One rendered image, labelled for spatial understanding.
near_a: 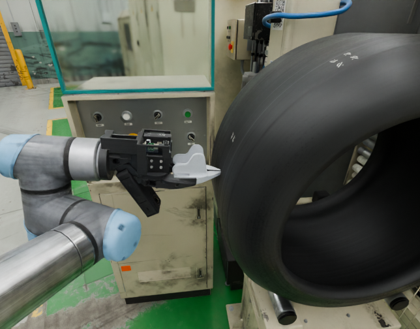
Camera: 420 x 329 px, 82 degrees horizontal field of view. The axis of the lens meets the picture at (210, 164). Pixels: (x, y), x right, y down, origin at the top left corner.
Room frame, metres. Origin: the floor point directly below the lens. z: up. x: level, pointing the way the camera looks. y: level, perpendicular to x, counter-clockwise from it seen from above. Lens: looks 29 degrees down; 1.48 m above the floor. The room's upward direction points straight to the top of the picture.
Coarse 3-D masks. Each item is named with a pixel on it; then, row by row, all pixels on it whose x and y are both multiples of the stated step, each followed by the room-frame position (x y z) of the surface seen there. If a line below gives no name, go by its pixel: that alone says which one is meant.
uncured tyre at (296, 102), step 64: (320, 64) 0.38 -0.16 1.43; (384, 64) 0.34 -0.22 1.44; (256, 128) 0.35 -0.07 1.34; (320, 128) 0.30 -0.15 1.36; (384, 128) 0.30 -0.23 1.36; (256, 192) 0.30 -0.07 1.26; (384, 192) 0.59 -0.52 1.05; (256, 256) 0.29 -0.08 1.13; (320, 256) 0.48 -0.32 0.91; (384, 256) 0.44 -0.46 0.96
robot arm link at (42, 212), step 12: (24, 192) 0.32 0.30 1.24; (36, 192) 0.32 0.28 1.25; (48, 192) 0.33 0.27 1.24; (60, 192) 0.34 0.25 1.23; (24, 204) 0.32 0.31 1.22; (36, 204) 0.31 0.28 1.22; (48, 204) 0.32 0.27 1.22; (60, 204) 0.31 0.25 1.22; (24, 216) 0.32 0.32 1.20; (36, 216) 0.31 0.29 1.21; (48, 216) 0.30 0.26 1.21; (60, 216) 0.30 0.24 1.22; (36, 228) 0.30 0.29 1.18; (48, 228) 0.29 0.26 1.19
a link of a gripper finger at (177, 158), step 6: (192, 150) 0.41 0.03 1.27; (198, 150) 0.41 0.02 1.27; (174, 156) 0.41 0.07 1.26; (180, 156) 0.41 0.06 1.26; (186, 156) 0.41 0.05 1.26; (174, 162) 0.41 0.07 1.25; (180, 162) 0.41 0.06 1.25; (186, 162) 0.41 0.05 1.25; (210, 168) 0.41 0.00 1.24; (216, 168) 0.41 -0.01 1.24
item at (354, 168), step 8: (376, 136) 0.78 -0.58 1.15; (360, 144) 0.85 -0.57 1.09; (368, 144) 0.81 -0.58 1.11; (360, 152) 0.82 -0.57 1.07; (368, 152) 0.79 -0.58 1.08; (352, 160) 0.84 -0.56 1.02; (360, 160) 0.82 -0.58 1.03; (352, 168) 0.84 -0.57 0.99; (360, 168) 0.81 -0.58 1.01; (352, 176) 0.83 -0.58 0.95; (344, 184) 0.84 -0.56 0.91
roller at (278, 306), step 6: (270, 294) 0.36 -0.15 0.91; (276, 294) 0.35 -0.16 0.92; (276, 300) 0.34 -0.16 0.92; (282, 300) 0.34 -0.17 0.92; (288, 300) 0.34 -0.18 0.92; (276, 306) 0.33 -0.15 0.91; (282, 306) 0.33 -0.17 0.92; (288, 306) 0.32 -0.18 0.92; (276, 312) 0.32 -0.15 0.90; (282, 312) 0.31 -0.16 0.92; (288, 312) 0.31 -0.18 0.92; (294, 312) 0.32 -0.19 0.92; (282, 318) 0.30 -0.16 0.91; (288, 318) 0.31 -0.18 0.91; (294, 318) 0.31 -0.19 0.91; (282, 324) 0.30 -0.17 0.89; (288, 324) 0.31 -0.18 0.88
